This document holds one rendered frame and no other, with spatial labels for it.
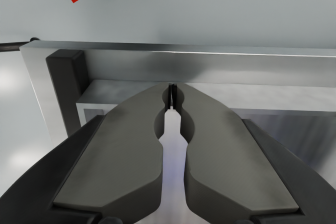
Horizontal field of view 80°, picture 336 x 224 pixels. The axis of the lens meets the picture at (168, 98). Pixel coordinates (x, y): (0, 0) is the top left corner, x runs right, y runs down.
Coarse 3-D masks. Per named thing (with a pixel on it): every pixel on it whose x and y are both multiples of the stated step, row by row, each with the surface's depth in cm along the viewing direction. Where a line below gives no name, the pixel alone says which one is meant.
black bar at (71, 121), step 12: (48, 60) 13; (60, 60) 13; (72, 60) 13; (84, 60) 15; (60, 72) 13; (72, 72) 13; (84, 72) 15; (60, 84) 14; (72, 84) 14; (84, 84) 15; (60, 96) 14; (72, 96) 14; (60, 108) 15; (72, 108) 15; (72, 120) 15; (72, 132) 16
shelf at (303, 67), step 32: (32, 64) 15; (96, 64) 15; (128, 64) 15; (160, 64) 15; (192, 64) 15; (224, 64) 15; (256, 64) 15; (288, 64) 15; (320, 64) 15; (64, 128) 18
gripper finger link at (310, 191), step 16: (256, 128) 8; (272, 144) 7; (272, 160) 6; (288, 160) 6; (288, 176) 6; (304, 176) 6; (320, 176) 6; (304, 192) 6; (320, 192) 6; (304, 208) 5; (320, 208) 5
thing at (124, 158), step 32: (160, 96) 10; (128, 128) 8; (160, 128) 9; (96, 160) 6; (128, 160) 6; (160, 160) 6; (64, 192) 5; (96, 192) 5; (128, 192) 5; (160, 192) 6
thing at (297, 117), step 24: (96, 96) 13; (120, 96) 13; (216, 96) 14; (240, 96) 14; (264, 96) 14; (288, 96) 14; (312, 96) 14; (168, 120) 17; (264, 120) 17; (288, 120) 17; (312, 120) 17; (168, 144) 19; (288, 144) 19; (312, 144) 19; (168, 168) 20; (312, 168) 20; (168, 192) 22; (168, 216) 25; (192, 216) 25
